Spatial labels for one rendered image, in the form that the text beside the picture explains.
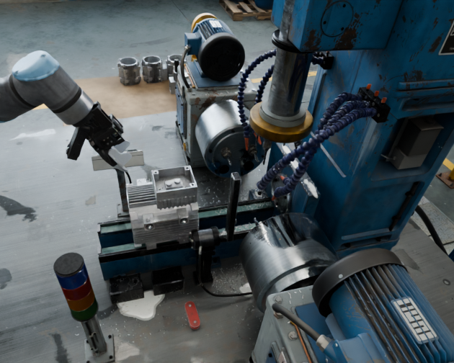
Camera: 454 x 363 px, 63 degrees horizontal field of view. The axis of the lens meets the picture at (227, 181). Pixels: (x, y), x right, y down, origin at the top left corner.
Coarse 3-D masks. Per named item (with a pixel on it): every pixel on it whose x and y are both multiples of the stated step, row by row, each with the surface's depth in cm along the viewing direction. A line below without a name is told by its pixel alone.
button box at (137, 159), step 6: (138, 150) 135; (96, 156) 125; (132, 156) 128; (138, 156) 128; (96, 162) 125; (102, 162) 126; (132, 162) 128; (138, 162) 129; (96, 168) 125; (102, 168) 126; (108, 168) 126; (114, 168) 127
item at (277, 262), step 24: (288, 216) 100; (264, 240) 97; (288, 240) 94; (312, 240) 94; (264, 264) 93; (288, 264) 89; (312, 264) 89; (264, 288) 91; (288, 288) 88; (264, 312) 94
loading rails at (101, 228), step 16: (208, 208) 132; (224, 208) 134; (240, 208) 135; (272, 208) 137; (112, 224) 125; (128, 224) 125; (208, 224) 133; (224, 224) 136; (240, 224) 138; (112, 240) 125; (128, 240) 127; (176, 240) 122; (224, 240) 125; (240, 240) 127; (112, 256) 115; (128, 256) 117; (144, 256) 119; (160, 256) 122; (176, 256) 124; (192, 256) 126; (224, 256) 131; (112, 272) 120; (128, 272) 123; (144, 272) 125
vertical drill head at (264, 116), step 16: (288, 0) 83; (288, 16) 85; (288, 32) 86; (288, 64) 91; (304, 64) 91; (272, 80) 97; (288, 80) 93; (304, 80) 95; (272, 96) 99; (288, 96) 96; (256, 112) 105; (272, 112) 101; (288, 112) 100; (304, 112) 103; (256, 128) 102; (272, 128) 100; (288, 128) 100; (304, 128) 101; (256, 144) 115
